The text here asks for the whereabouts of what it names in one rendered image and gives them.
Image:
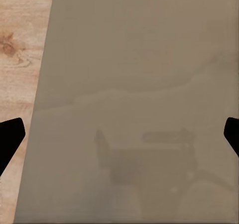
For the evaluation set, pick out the coffee table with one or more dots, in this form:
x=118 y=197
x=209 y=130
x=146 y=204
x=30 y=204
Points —
x=129 y=115

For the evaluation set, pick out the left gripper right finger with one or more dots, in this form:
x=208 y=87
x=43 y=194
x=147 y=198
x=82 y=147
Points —
x=231 y=133

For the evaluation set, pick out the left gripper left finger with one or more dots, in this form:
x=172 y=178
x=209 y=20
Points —
x=12 y=132

